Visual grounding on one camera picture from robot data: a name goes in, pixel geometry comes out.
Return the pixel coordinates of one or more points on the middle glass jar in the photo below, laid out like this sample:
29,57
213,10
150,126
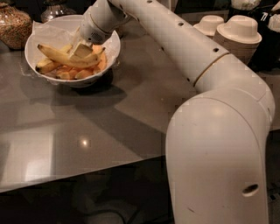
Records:
55,9

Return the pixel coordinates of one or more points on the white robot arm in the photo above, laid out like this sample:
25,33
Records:
215,142

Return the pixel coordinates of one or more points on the right stack paper bowls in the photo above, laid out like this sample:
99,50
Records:
240,36

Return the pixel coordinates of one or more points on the left glass cereal jar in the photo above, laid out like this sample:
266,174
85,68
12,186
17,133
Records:
15,26

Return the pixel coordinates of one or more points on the white bowl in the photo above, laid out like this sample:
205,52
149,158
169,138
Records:
76,83

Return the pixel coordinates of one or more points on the stack paper bowls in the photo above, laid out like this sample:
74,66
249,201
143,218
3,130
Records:
240,36
208,24

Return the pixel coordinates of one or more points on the white paper liner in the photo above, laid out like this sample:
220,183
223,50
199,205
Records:
59,32

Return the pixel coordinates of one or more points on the orange banana pile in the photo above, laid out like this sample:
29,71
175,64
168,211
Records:
74,73

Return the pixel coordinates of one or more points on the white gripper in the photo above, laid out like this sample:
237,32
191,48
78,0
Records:
91,31

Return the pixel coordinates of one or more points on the yellow banana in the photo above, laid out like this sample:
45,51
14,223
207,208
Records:
46,65
72,61

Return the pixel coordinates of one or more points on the dark container top right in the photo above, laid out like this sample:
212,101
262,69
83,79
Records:
266,14

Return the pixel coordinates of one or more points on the left stack paper bowls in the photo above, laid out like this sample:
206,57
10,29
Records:
208,24

